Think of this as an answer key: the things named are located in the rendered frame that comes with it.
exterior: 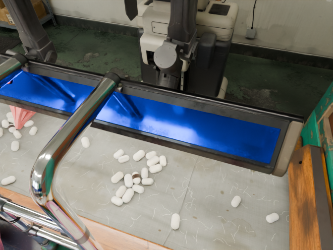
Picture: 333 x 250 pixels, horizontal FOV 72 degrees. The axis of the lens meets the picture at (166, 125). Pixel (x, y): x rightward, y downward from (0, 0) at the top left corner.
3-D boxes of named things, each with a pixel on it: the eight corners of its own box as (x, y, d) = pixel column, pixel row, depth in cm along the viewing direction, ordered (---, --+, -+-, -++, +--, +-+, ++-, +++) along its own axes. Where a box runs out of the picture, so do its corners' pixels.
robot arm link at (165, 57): (199, 44, 65) (171, 35, 67) (197, 25, 54) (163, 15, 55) (184, 84, 65) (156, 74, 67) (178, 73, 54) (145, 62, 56)
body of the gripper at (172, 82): (178, 104, 60) (185, 77, 60) (142, 96, 63) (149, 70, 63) (182, 107, 67) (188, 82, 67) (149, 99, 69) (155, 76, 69)
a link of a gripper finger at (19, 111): (15, 130, 69) (23, 99, 69) (-4, 124, 70) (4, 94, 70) (32, 131, 75) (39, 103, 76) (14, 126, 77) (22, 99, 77)
